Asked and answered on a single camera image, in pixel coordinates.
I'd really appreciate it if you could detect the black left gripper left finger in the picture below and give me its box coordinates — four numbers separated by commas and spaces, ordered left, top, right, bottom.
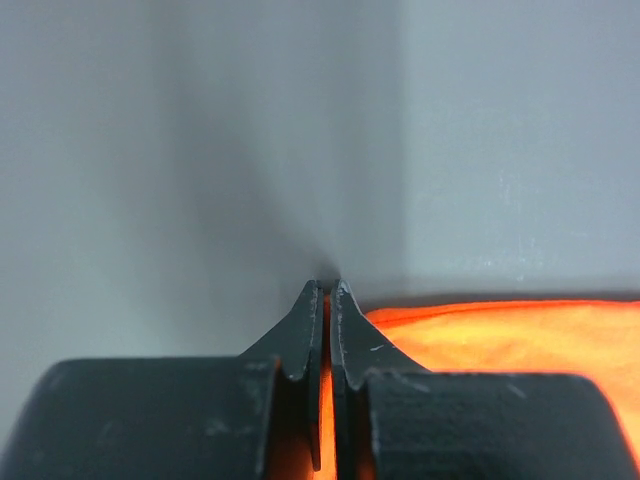
1, 281, 324, 479

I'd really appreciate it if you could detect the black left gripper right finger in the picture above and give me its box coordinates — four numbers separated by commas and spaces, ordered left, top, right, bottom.
329, 280, 639, 479

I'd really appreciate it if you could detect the orange t-shirt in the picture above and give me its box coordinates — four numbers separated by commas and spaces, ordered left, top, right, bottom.
309, 296, 639, 479

